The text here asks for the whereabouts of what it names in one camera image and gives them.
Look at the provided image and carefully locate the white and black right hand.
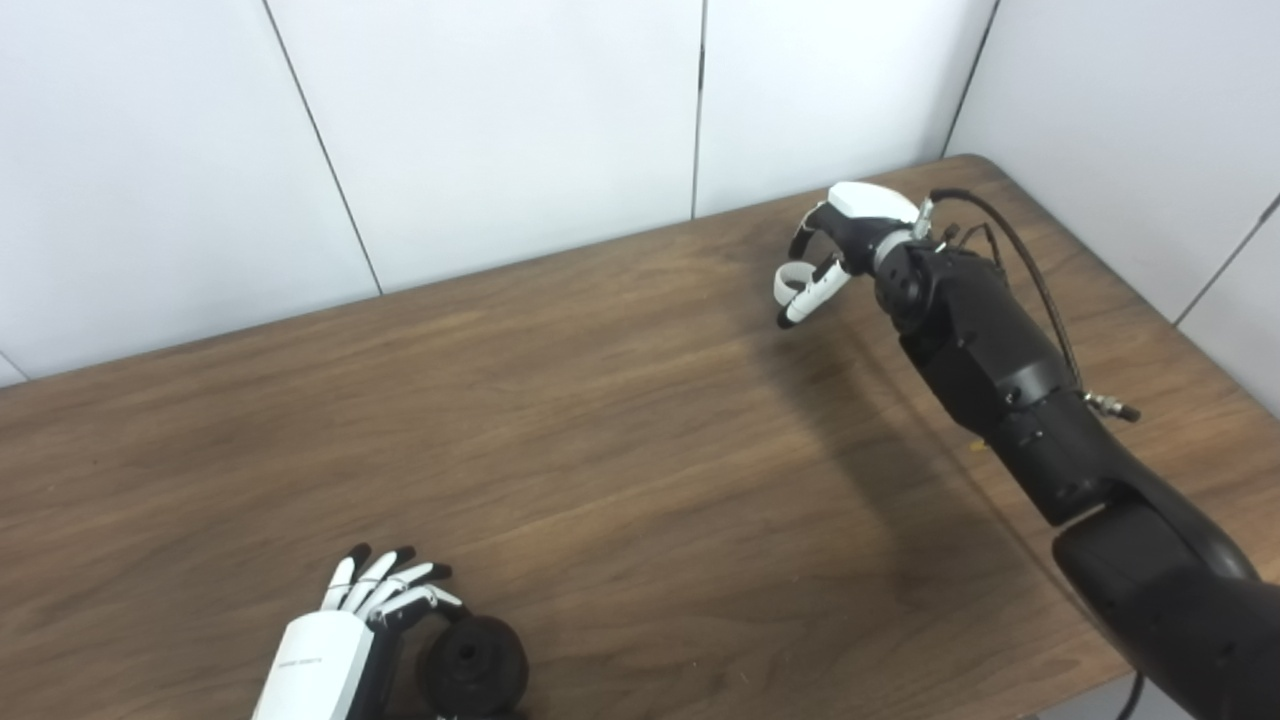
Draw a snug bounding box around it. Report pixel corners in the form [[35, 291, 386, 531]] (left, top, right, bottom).
[[772, 181, 926, 331]]

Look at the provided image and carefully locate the white and black left hand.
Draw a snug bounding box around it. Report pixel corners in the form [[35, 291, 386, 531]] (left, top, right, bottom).
[[250, 543, 471, 720]]

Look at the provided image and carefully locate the white ring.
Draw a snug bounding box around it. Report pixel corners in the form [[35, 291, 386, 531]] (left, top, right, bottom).
[[772, 260, 829, 309]]

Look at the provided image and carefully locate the round black part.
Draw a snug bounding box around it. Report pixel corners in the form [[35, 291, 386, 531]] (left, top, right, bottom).
[[416, 615, 530, 719]]

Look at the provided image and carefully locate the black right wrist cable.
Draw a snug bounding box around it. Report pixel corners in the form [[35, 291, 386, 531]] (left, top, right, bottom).
[[915, 188, 1143, 424]]

